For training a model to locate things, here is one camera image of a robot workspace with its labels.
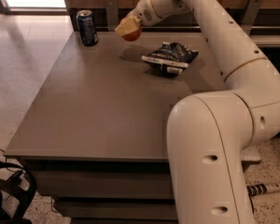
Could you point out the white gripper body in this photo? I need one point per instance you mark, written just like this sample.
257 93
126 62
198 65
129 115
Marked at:
145 12

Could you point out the red apple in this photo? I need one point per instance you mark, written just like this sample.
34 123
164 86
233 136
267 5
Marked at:
132 35

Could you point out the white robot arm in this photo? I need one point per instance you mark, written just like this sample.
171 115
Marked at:
207 132

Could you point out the blue pepsi can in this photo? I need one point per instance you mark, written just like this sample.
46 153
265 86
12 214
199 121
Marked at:
86 27

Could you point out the blue chip bag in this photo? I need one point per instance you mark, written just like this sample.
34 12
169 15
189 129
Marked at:
171 58

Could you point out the grey drawer cabinet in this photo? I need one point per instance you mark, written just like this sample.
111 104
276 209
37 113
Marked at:
95 135

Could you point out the black chair base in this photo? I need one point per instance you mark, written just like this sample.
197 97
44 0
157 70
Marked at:
24 197

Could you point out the white power strip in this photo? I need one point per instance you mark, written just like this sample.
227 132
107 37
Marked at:
258 189

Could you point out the left metal bracket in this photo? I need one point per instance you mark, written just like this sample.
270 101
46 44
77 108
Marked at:
112 14

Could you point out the metal bracket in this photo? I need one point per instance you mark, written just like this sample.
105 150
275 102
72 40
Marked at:
112 14
249 16

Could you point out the right metal bracket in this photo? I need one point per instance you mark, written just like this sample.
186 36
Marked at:
249 16

